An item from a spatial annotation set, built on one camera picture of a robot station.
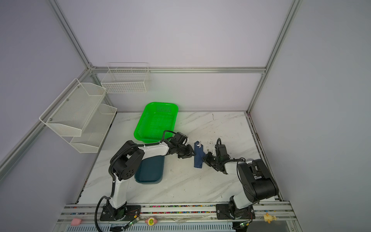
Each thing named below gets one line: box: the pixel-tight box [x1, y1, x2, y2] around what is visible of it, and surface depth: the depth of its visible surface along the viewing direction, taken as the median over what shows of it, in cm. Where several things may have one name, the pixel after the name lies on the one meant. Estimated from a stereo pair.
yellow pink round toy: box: [144, 217, 158, 226], surface depth 69 cm
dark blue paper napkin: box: [194, 140, 207, 169], surface depth 95 cm
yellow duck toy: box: [263, 212, 278, 224], surface depth 70 cm
